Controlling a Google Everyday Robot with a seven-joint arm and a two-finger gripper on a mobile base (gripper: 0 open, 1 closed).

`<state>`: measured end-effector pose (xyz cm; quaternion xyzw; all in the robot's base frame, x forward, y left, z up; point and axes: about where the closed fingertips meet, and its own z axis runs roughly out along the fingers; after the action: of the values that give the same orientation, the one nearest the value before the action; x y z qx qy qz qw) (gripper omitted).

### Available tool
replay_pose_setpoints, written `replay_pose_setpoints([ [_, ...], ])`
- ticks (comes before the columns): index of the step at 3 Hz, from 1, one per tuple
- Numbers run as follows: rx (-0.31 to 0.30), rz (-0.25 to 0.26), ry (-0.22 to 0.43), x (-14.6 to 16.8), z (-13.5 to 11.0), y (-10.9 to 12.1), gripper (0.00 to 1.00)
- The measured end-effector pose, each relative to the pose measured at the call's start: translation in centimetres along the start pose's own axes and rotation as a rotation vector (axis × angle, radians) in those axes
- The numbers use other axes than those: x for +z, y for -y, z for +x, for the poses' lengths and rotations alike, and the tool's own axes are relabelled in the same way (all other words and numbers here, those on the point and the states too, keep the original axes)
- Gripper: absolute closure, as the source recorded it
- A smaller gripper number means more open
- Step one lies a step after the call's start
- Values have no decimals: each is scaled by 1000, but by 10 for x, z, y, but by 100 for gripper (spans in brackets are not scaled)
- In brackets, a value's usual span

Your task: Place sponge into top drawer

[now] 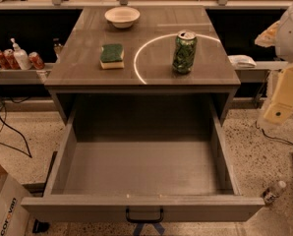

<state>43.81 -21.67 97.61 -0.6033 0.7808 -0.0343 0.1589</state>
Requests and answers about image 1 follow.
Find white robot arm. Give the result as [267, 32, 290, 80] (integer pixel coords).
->
[255, 3, 293, 126]

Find green and yellow sponge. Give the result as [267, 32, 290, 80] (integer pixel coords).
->
[100, 43, 124, 69]

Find grey open top drawer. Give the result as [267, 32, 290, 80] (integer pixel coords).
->
[22, 94, 264, 222]

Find white pump bottle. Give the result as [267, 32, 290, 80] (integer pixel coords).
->
[11, 38, 31, 70]

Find red soda can middle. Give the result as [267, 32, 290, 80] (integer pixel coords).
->
[3, 49, 20, 70]

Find white folded cloth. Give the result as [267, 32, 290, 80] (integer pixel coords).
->
[228, 55, 257, 68]

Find black floor cable left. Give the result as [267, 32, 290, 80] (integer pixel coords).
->
[0, 86, 33, 159]

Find red soda can left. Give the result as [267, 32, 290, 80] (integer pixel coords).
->
[0, 50, 10, 69]

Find small dark bottle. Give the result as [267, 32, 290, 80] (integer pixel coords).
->
[53, 38, 63, 57]

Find white ceramic bowl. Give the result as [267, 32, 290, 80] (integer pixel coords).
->
[104, 6, 140, 29]

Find black drawer handle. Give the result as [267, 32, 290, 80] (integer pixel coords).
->
[125, 207, 164, 224]

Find blue tape on floor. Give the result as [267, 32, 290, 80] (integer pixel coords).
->
[133, 223, 165, 236]

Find clear plastic water bottle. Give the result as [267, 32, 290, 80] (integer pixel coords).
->
[263, 180, 287, 204]

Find red soda can right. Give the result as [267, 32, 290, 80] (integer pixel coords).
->
[29, 52, 45, 70]

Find green soda can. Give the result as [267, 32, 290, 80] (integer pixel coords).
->
[172, 29, 198, 74]

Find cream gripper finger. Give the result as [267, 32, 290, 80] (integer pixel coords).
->
[264, 64, 293, 125]

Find white cardboard box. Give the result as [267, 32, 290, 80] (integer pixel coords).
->
[0, 165, 29, 236]

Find red soda can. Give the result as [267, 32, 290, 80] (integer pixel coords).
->
[29, 52, 45, 70]
[0, 50, 10, 69]
[3, 49, 20, 70]

